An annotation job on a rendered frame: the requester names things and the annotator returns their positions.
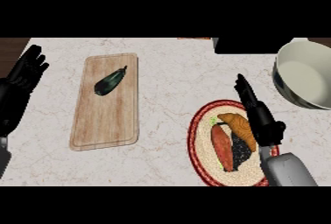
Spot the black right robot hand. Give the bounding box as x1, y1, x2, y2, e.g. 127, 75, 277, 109
232, 73, 286, 148

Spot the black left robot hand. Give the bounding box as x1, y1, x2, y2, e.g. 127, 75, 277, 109
0, 44, 50, 138

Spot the orange sweet potato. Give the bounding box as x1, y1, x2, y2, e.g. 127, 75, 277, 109
215, 112, 258, 153

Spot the round red-rimmed woven placemat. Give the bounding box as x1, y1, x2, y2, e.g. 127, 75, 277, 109
186, 99, 282, 187

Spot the white bowl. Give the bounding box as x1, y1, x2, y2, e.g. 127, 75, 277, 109
271, 40, 331, 111

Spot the red salmon fillet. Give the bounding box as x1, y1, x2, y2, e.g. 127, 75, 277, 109
209, 124, 235, 172

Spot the dark green eggplant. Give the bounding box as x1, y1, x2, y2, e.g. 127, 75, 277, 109
93, 65, 130, 97

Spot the wooden cutting board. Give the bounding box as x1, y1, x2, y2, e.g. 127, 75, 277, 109
68, 52, 140, 152

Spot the black appliance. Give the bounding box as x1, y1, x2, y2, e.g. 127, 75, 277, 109
211, 37, 295, 55

